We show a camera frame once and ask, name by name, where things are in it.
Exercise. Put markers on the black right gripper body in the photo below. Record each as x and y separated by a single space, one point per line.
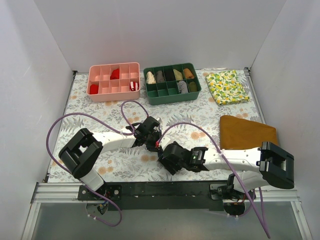
166 162

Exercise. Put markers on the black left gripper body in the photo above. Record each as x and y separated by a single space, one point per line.
154 139

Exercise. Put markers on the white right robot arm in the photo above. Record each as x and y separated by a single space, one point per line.
267 165

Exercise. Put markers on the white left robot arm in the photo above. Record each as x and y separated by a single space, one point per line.
80 154

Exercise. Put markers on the cream rolled underwear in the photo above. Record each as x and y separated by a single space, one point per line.
150 79

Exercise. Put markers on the grey striped rolled underwear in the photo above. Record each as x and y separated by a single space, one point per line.
182 87

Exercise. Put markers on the black rolled underwear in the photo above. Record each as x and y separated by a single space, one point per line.
169 75

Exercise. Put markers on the beige yellow rolled underwear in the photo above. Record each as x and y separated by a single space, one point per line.
178 75

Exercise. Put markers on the olive green rolled underwear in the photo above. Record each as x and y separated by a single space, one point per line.
193 87

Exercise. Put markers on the orange brown rolled underwear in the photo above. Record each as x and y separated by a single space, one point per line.
188 73

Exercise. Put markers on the floral patterned table mat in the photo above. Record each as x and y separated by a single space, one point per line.
193 123

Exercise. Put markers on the red white striped sock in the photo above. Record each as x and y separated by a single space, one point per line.
133 86

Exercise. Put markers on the pink divided organizer box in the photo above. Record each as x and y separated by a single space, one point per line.
114 89

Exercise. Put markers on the green divided organizer box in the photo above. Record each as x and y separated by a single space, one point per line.
167 92

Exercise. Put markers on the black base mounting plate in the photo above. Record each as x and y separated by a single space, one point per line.
212 195

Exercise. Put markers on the mustard brown folded cloth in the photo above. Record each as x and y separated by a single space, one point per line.
242 134

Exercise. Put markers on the red rolled sock top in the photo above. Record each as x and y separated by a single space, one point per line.
115 75

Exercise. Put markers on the red rolled sock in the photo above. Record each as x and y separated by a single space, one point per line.
115 75
94 89

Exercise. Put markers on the red rolled sock bottom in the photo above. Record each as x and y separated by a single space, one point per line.
94 89

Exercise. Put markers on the lemon print folded cloth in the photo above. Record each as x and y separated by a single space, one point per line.
225 88

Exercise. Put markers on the aluminium frame rail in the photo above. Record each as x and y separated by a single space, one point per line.
57 214

